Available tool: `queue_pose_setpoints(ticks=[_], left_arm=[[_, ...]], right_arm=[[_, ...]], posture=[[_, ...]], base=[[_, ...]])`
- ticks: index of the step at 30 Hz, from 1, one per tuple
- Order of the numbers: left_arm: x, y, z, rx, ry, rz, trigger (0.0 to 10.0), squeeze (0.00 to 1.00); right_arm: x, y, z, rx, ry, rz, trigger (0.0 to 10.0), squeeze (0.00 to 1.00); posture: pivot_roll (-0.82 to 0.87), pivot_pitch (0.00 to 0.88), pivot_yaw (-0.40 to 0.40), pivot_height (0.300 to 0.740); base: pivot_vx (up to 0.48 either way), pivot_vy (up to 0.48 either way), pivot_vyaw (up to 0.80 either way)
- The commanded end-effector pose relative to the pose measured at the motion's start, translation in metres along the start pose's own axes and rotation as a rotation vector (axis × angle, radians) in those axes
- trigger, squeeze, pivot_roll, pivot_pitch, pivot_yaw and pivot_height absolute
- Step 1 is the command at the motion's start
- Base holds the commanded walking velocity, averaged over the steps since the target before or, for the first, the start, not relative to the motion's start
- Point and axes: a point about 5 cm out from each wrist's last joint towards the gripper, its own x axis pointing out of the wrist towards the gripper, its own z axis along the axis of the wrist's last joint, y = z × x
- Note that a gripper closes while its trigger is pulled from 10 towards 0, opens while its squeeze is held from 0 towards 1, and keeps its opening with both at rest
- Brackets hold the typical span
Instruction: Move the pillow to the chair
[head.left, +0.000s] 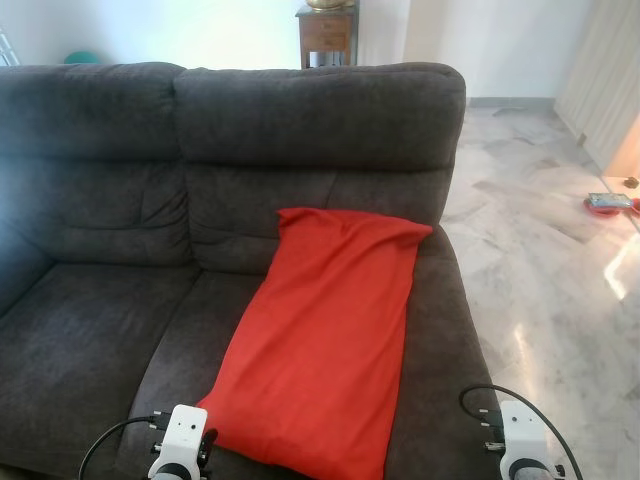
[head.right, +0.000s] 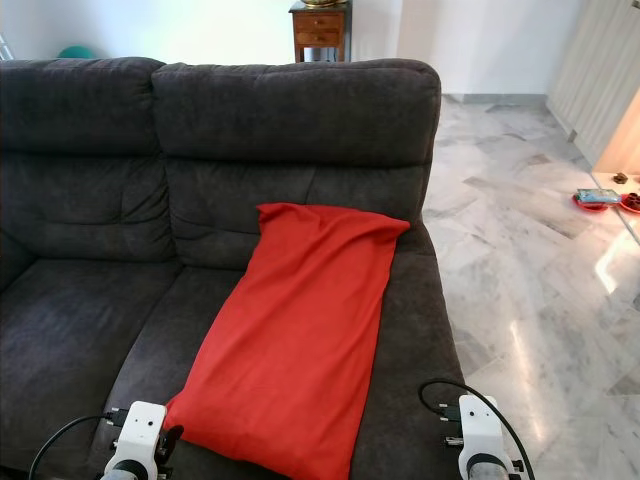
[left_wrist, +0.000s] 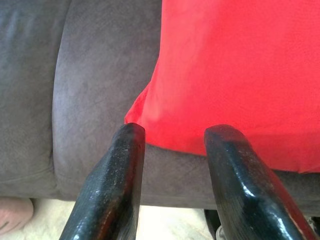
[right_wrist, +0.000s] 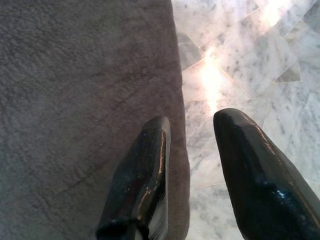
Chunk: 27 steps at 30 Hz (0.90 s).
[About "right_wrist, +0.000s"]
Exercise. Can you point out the grey-brown fabric sofa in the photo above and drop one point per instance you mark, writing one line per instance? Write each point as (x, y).
(75, 100)

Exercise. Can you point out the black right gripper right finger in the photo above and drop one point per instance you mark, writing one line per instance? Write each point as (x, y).
(260, 190)

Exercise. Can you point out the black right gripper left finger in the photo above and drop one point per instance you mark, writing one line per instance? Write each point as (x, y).
(140, 180)

